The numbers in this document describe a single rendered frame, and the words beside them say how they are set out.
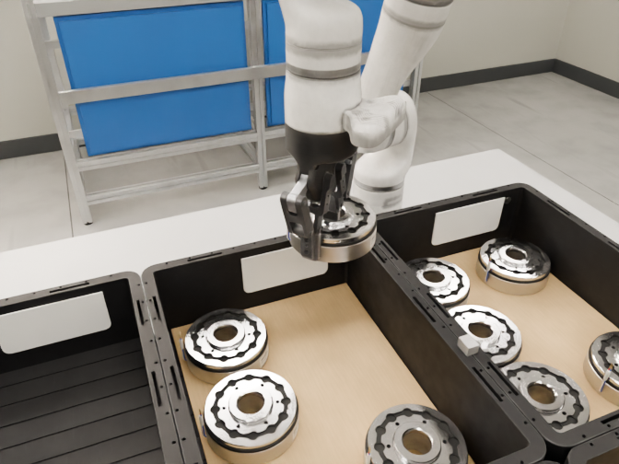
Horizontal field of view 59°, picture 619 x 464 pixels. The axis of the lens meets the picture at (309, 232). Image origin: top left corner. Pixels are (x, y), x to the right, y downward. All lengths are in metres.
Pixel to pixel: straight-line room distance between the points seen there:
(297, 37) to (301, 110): 0.07
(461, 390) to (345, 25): 0.38
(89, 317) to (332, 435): 0.33
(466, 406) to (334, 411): 0.15
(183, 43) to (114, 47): 0.27
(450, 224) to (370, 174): 0.18
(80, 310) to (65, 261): 0.46
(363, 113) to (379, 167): 0.45
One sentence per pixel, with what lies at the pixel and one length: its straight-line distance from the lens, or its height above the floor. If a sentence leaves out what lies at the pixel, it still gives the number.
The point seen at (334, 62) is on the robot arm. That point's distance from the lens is 0.50.
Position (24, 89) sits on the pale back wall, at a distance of 3.29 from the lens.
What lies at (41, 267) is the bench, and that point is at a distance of 1.18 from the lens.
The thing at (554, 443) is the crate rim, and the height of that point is 0.93.
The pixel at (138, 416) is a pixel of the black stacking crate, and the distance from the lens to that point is 0.68.
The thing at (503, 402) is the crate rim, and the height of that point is 0.93.
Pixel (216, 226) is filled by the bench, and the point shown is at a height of 0.70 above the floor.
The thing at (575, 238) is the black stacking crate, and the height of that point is 0.91.
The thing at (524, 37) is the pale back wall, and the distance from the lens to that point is 4.46.
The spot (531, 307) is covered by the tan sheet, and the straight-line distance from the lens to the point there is 0.84.
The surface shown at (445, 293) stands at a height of 0.86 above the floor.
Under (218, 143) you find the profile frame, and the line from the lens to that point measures 2.55.
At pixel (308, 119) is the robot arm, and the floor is 1.15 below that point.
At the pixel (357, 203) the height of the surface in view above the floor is 1.01.
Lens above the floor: 1.35
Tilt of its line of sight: 34 degrees down
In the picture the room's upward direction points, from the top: straight up
